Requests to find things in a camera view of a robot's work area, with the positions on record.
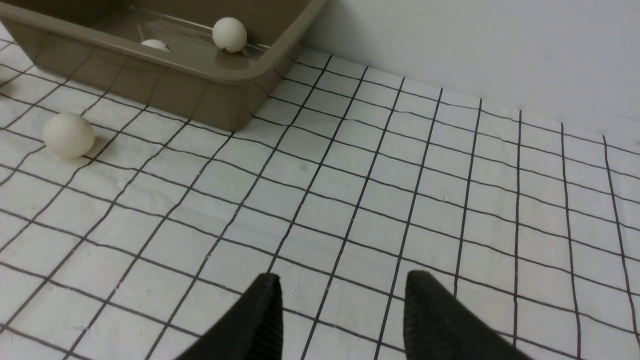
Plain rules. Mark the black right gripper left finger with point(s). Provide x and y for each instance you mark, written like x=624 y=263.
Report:
x=252 y=329

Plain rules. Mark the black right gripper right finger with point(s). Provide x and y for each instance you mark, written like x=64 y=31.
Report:
x=436 y=326

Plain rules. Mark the ping-pong ball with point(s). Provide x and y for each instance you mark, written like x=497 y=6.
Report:
x=68 y=135
x=229 y=34
x=156 y=44

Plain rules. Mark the white black-grid tablecloth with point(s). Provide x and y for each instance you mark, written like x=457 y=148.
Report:
x=347 y=179

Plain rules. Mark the olive plastic bin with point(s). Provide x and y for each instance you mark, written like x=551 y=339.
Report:
x=98 y=43

